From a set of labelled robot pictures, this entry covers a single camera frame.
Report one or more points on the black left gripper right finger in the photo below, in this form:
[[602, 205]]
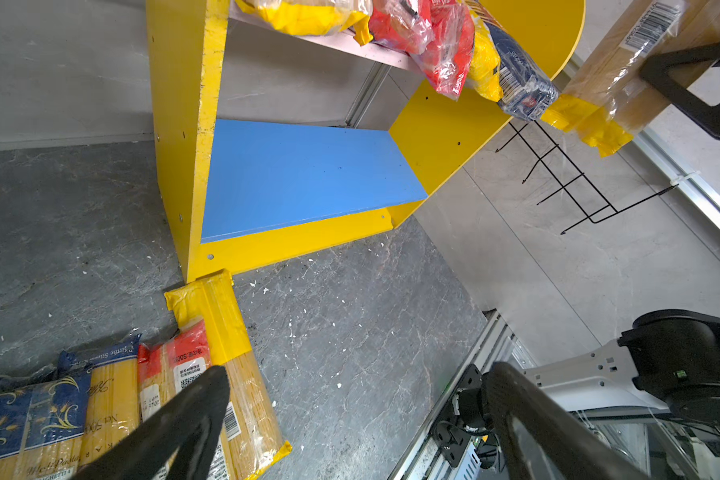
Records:
[[514, 401]]

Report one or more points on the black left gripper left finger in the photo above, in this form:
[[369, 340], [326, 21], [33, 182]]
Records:
[[184, 433]]

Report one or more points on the short yellow spaghetti bag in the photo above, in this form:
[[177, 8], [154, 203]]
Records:
[[252, 433]]

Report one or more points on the red clear spaghetti bag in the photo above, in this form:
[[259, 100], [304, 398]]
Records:
[[167, 369]]

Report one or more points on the blue clear spaghetti bag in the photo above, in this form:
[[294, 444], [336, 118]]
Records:
[[41, 427]]

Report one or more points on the blue Barilla spaghetti box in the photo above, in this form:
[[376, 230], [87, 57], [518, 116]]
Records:
[[527, 92]]

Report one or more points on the yellow topped spaghetti bag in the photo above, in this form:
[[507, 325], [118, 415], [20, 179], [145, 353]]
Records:
[[313, 18]]

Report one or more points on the long yellow spaghetti bag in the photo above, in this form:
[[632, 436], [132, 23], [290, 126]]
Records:
[[606, 103]]

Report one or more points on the yellow Pastatime spaghetti bag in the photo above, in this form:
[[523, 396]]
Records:
[[484, 69]]

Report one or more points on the red labelled spaghetti bag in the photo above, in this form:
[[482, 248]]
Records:
[[402, 25]]

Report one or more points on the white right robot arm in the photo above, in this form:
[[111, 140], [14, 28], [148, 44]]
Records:
[[670, 359]]

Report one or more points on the yellow shelf with coloured boards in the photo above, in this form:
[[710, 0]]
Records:
[[239, 195]]

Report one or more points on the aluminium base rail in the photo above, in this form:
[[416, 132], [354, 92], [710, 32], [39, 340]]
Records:
[[445, 447]]

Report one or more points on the black wire hook rack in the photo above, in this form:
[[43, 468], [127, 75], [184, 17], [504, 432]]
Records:
[[571, 181]]

